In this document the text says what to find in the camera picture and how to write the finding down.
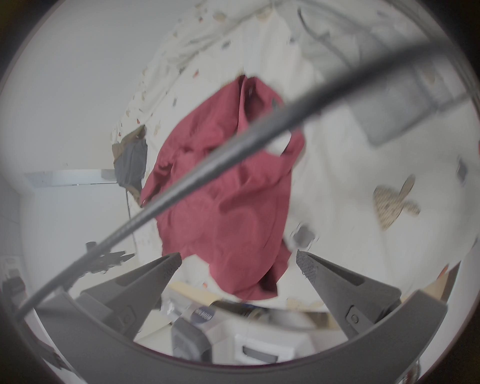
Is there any clear plastic box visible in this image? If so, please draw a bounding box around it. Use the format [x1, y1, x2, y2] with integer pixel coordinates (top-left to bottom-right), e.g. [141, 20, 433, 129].
[296, 0, 480, 148]

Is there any red shirt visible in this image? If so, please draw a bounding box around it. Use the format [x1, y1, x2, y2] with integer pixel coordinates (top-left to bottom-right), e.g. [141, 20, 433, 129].
[139, 74, 307, 301]

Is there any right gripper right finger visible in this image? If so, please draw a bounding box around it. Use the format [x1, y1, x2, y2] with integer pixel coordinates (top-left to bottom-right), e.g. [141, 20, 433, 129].
[296, 250, 404, 340]

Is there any brown garment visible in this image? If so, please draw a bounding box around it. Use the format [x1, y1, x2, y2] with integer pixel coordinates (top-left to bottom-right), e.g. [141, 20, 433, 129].
[111, 125, 148, 206]

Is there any white printed quilt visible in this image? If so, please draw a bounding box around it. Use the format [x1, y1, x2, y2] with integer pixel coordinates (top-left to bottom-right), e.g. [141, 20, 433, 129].
[112, 0, 289, 151]

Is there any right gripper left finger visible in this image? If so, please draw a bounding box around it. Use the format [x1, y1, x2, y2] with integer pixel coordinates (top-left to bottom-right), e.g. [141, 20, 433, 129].
[80, 252, 184, 340]

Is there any grey garment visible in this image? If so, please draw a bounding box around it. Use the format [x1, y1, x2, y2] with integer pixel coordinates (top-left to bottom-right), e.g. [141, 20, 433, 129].
[113, 140, 149, 188]

